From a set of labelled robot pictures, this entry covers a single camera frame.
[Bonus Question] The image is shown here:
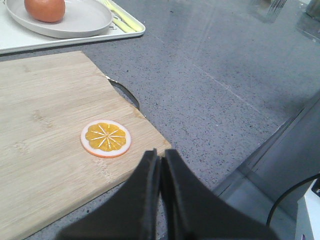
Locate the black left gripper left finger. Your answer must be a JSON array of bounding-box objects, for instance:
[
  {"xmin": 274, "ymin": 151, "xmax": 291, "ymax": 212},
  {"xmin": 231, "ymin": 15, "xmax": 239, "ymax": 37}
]
[{"xmin": 57, "ymin": 149, "xmax": 160, "ymax": 240}]

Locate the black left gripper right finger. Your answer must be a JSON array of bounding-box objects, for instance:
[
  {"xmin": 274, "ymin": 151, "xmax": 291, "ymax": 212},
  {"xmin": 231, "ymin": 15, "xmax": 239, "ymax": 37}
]
[{"xmin": 161, "ymin": 149, "xmax": 278, "ymax": 240}]

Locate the cream round plate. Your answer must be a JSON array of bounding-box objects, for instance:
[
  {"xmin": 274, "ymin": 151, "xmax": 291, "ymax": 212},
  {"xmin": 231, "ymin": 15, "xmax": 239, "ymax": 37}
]
[{"xmin": 5, "ymin": 0, "xmax": 113, "ymax": 39}]

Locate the orange fruit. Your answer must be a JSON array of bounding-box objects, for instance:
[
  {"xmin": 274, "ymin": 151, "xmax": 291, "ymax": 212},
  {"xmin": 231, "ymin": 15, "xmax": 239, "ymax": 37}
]
[{"xmin": 24, "ymin": 0, "xmax": 66, "ymax": 23}]

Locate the cream rectangular tray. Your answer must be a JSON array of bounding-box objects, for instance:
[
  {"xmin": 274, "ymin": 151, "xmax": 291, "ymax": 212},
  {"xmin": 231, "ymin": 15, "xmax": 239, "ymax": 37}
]
[{"xmin": 0, "ymin": 0, "xmax": 146, "ymax": 55}]

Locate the orange slice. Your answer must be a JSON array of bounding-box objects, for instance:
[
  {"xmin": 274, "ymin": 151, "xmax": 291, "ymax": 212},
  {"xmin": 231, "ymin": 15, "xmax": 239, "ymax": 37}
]
[{"xmin": 80, "ymin": 119, "xmax": 132, "ymax": 158}]

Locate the wooden cutting board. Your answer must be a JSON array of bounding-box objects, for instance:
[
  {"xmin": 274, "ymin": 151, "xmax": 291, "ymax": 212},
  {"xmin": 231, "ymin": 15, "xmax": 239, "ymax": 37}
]
[{"xmin": 0, "ymin": 51, "xmax": 171, "ymax": 240}]

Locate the yellow plastic knife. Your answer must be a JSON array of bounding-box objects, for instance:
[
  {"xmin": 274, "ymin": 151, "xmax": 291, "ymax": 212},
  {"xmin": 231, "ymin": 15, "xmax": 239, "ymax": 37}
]
[{"xmin": 113, "ymin": 15, "xmax": 136, "ymax": 33}]

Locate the yellow plastic fork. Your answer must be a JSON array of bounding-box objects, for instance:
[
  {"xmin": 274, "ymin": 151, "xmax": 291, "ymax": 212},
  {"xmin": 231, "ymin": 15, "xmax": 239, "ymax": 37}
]
[{"xmin": 99, "ymin": 0, "xmax": 145, "ymax": 33}]

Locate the metal cutting board handle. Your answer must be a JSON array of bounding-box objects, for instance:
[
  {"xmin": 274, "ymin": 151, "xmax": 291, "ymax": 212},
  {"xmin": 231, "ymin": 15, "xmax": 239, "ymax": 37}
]
[{"xmin": 105, "ymin": 75, "xmax": 140, "ymax": 110}]

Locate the black cable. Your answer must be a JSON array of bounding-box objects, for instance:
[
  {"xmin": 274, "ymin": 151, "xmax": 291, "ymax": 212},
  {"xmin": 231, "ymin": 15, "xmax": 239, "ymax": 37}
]
[{"xmin": 265, "ymin": 174, "xmax": 320, "ymax": 227}]

